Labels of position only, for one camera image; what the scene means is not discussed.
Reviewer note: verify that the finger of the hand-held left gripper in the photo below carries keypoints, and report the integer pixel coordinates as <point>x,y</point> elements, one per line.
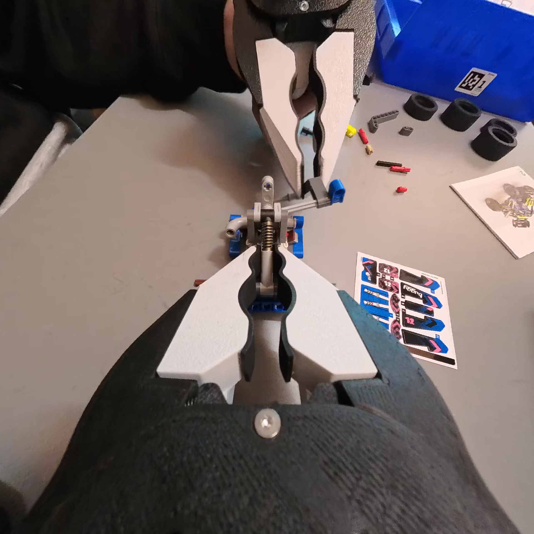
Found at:
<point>338,91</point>
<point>275,91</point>

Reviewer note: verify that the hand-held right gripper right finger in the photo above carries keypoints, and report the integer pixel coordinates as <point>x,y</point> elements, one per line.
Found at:
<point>329,333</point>

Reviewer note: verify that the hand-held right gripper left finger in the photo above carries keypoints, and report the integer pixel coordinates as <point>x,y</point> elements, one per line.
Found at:
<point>200,333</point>

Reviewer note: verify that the blue plastic connector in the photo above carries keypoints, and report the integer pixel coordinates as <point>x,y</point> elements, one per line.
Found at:
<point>337,191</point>

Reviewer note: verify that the toy buggy chassis assembly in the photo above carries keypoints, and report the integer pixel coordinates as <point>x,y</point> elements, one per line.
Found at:
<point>267,233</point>

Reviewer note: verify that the person's left forearm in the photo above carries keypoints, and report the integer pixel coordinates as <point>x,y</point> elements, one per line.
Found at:
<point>125,46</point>

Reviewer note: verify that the person's left hand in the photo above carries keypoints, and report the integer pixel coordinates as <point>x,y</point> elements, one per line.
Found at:
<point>231,37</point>

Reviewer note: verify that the yellow plastic beam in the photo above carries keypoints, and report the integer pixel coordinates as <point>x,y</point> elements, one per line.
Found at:
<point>350,131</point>

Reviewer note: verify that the black plastic axle pin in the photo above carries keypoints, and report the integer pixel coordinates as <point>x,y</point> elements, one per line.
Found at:
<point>307,132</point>

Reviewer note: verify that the long red plastic pin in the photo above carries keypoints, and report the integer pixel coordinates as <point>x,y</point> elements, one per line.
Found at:
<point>363,136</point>

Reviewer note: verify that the blue storage bin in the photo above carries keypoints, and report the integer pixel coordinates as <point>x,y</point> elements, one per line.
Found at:
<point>438,50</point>

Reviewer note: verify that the small dark grey beam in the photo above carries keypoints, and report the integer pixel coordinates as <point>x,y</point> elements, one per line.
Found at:
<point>406,131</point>

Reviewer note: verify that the blue and pink sticker sheet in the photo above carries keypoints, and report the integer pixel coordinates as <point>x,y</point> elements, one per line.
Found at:
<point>404,308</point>

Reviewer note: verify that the black plastic axle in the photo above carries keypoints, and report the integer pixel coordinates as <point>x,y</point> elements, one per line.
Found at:
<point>388,163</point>

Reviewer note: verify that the red plastic axle pin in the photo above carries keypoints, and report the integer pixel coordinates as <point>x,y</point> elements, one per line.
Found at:
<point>400,169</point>

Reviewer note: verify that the white buggy picture booklet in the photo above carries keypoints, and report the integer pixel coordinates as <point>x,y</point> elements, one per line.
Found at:
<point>492,200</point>

